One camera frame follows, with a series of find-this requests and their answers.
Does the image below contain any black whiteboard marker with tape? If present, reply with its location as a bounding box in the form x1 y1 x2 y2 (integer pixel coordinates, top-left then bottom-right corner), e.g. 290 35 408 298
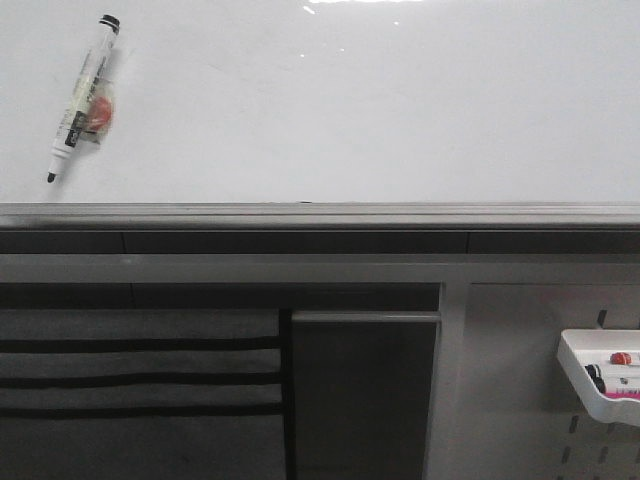
47 14 120 184

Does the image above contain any dark grey panel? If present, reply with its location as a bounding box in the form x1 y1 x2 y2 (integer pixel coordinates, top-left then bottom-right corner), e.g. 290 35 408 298
292 311 439 479

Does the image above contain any grey pegboard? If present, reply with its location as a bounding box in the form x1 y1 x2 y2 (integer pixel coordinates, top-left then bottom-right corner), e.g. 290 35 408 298
424 284 639 479

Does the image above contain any grey fabric pocket organizer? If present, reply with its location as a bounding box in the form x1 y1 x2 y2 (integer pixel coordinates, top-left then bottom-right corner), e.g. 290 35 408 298
1 310 288 479

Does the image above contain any black capped marker in tray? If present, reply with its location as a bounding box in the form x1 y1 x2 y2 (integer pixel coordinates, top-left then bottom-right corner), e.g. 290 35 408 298
585 364 639 394

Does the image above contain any white plastic tray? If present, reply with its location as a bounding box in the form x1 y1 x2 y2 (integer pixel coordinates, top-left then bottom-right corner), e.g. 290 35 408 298
557 329 639 427

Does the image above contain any red capped marker in tray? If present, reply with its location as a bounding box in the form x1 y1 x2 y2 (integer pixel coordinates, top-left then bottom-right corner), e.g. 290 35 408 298
609 352 639 367

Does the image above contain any pink item in tray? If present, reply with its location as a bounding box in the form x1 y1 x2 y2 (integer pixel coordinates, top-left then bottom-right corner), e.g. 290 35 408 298
604 389 640 400

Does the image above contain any white whiteboard with aluminium frame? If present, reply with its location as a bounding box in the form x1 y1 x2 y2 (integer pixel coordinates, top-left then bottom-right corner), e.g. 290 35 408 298
1 1 639 229

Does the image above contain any grey horizontal rail beam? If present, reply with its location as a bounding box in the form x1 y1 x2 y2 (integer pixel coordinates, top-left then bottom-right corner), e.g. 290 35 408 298
1 254 639 285

